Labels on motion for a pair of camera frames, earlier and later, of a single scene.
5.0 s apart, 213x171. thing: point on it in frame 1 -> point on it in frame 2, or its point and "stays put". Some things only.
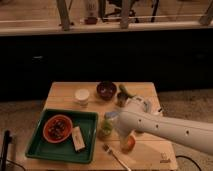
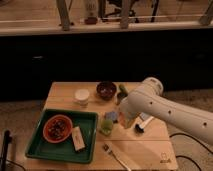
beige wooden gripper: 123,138 -> 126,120
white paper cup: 82,95 stays put
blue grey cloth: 111,114 stays put
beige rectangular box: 78,139 stays put
